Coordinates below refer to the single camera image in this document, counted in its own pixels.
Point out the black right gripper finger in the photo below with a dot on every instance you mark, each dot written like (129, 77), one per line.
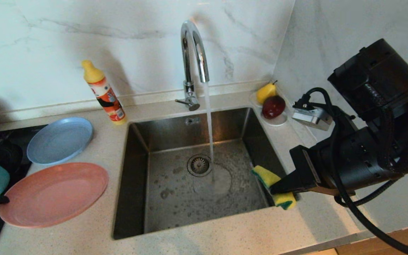
(287, 185)

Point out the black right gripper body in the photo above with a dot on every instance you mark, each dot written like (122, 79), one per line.
(312, 170)

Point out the yellow green fish-shaped sponge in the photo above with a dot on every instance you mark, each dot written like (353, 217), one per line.
(264, 175)

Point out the pink plate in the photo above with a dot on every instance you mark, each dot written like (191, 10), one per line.
(55, 193)

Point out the blue plate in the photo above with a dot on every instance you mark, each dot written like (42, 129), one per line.
(60, 140)

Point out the orange yellow detergent bottle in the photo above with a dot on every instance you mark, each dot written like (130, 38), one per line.
(106, 95)

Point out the chrome curved faucet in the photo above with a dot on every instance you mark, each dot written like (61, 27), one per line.
(187, 63)

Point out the stainless steel sink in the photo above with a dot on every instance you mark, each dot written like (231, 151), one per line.
(175, 205)

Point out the small white dish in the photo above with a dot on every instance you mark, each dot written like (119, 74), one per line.
(276, 123)

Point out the dark red apple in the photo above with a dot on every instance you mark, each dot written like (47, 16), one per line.
(273, 107)

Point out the round metal drain strainer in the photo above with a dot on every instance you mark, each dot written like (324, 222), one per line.
(199, 165)

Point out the yellow pear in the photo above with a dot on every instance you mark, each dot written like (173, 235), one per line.
(265, 92)

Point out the brown wooden cabinet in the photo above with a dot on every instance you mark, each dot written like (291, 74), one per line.
(402, 244)

